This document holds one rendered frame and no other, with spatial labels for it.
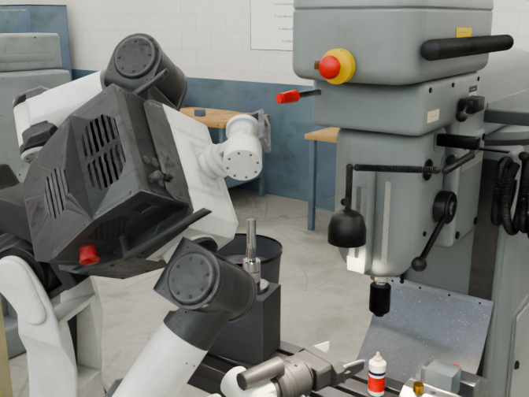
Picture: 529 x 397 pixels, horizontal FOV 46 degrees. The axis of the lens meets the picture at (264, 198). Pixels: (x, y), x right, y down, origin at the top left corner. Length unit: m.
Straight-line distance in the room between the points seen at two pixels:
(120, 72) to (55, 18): 7.38
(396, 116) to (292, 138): 5.36
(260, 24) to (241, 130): 5.61
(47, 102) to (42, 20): 7.15
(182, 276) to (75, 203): 0.21
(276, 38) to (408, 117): 5.41
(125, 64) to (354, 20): 0.41
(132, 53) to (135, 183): 0.32
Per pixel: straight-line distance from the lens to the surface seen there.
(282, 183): 6.71
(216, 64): 7.06
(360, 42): 1.11
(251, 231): 1.61
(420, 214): 1.31
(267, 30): 6.63
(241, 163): 1.05
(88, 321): 1.40
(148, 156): 0.99
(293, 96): 1.17
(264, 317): 1.64
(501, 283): 1.77
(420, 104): 1.18
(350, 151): 1.29
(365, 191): 1.25
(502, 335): 1.84
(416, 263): 1.26
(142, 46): 1.17
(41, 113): 1.28
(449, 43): 1.14
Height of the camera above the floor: 1.84
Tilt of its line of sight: 16 degrees down
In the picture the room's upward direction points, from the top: straight up
